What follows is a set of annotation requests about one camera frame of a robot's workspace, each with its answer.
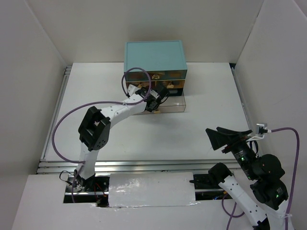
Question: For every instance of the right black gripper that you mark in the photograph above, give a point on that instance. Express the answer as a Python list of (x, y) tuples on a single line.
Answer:
[(231, 137)]

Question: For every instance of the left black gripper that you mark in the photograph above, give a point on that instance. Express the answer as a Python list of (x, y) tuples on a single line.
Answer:
[(146, 89)]

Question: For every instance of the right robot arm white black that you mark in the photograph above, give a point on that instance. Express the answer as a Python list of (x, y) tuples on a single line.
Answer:
[(265, 171)]

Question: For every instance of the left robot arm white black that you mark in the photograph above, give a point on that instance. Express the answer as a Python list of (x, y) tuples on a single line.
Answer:
[(96, 125)]

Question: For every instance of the teal drawer organizer box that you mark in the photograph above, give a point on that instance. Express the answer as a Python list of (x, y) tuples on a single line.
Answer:
[(166, 65)]

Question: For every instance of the white tape sheet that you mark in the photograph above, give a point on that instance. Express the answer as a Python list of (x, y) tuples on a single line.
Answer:
[(159, 189)]

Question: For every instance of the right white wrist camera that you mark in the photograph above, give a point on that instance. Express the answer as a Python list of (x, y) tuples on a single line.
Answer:
[(261, 131)]

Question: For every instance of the aluminium rail frame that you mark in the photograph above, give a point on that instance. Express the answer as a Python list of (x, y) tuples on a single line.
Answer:
[(151, 142)]

